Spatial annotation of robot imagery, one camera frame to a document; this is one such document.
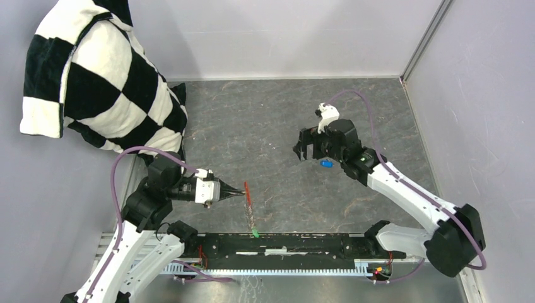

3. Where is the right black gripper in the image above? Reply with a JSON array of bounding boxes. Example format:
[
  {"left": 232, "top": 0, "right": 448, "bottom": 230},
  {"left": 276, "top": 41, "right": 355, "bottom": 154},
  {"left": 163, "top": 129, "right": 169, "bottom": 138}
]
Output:
[{"left": 292, "top": 126, "right": 345, "bottom": 164}]

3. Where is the metal key holder red handle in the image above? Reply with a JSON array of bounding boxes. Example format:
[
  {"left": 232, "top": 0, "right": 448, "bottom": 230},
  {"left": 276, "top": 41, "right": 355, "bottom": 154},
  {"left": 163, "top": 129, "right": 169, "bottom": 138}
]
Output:
[{"left": 244, "top": 181, "right": 257, "bottom": 230}]

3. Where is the key with blue tag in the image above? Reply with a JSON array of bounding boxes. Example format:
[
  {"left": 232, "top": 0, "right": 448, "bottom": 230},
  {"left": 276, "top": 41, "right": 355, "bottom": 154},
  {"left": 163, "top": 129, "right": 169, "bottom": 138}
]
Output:
[{"left": 320, "top": 160, "right": 334, "bottom": 168}]

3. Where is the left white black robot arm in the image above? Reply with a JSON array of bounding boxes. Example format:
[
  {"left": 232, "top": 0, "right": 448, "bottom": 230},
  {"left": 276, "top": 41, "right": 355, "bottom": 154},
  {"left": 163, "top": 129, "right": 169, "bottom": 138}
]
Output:
[{"left": 61, "top": 146, "right": 246, "bottom": 302}]

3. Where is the black white checkered cloth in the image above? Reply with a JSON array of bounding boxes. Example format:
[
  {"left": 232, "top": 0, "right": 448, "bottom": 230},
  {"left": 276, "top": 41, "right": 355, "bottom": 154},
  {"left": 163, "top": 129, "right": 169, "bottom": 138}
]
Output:
[{"left": 20, "top": 1, "right": 187, "bottom": 162}]

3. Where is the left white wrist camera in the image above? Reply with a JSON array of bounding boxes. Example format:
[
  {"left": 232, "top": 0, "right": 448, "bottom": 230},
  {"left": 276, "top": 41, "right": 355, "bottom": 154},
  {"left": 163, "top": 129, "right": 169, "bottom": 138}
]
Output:
[{"left": 194, "top": 169, "right": 220, "bottom": 208}]

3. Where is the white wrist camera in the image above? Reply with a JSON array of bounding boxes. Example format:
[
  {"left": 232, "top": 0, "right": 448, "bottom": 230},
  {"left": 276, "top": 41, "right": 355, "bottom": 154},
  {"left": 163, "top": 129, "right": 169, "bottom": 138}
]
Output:
[
  {"left": 315, "top": 102, "right": 339, "bottom": 134},
  {"left": 194, "top": 169, "right": 220, "bottom": 208}
]

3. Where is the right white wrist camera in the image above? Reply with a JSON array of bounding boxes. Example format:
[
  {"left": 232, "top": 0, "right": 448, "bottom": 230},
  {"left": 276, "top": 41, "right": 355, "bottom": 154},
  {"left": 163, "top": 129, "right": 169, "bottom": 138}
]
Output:
[{"left": 315, "top": 102, "right": 339, "bottom": 134}]

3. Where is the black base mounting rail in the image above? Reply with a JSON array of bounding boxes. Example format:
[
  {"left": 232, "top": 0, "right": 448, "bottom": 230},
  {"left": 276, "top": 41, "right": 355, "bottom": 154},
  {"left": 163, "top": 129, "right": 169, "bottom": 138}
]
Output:
[{"left": 178, "top": 233, "right": 407, "bottom": 270}]

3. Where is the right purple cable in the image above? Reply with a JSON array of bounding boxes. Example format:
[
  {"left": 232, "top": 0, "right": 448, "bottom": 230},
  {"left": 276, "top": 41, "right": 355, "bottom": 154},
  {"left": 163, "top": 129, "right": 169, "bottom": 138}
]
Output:
[{"left": 326, "top": 88, "right": 488, "bottom": 285}]

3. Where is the purple cable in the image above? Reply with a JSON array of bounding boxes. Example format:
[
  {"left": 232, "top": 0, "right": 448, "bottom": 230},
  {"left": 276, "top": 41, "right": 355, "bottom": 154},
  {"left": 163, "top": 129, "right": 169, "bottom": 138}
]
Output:
[
  {"left": 81, "top": 146, "right": 236, "bottom": 303},
  {"left": 326, "top": 88, "right": 488, "bottom": 285}
]

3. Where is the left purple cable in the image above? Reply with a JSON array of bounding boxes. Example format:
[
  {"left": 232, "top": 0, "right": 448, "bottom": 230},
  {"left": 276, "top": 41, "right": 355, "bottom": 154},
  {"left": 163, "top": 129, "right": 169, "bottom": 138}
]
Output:
[{"left": 81, "top": 146, "right": 236, "bottom": 303}]

